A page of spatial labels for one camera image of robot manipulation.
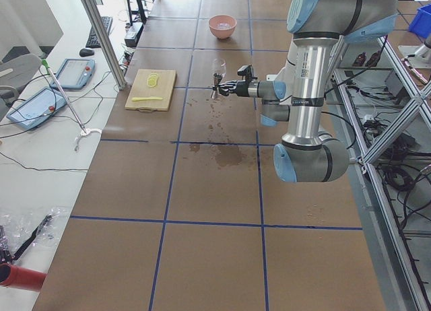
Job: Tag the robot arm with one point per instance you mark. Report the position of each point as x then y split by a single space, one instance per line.
306 152

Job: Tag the black computer mouse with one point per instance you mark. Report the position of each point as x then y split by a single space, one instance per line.
86 52

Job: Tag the clear plastic bag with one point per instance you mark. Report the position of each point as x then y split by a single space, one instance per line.
33 227

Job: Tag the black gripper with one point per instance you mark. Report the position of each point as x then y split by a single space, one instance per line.
242 88

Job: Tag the yellow plastic knife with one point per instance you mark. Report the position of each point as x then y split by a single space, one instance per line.
150 98

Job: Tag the white pedestal column base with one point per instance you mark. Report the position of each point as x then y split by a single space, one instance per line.
287 73

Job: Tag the grey office chair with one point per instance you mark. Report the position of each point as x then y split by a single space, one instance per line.
16 73

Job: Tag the blue teach pendant far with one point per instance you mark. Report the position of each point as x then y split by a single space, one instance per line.
74 74

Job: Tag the blue teach pendant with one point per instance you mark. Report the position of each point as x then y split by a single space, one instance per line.
74 74
36 109

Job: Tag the clear wine glass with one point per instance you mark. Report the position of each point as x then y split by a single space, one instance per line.
219 67

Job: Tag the pink bowl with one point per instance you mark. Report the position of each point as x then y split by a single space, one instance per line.
222 34

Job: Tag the aluminium frame post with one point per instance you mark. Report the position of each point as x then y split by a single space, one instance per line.
106 46

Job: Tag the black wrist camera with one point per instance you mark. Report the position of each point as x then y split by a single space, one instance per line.
246 72

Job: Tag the blue teach pendant near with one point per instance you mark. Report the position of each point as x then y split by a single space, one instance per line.
36 109

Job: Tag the steel double jigger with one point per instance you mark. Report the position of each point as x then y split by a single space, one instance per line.
217 78

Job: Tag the red cylinder bottle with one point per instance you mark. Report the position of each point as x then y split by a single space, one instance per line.
13 276

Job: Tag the bamboo cutting board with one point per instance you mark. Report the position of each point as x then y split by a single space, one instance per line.
164 88

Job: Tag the silver reacher grabber stick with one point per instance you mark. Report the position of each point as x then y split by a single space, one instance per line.
85 132

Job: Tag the blue storage bin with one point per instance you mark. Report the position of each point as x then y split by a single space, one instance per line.
421 24

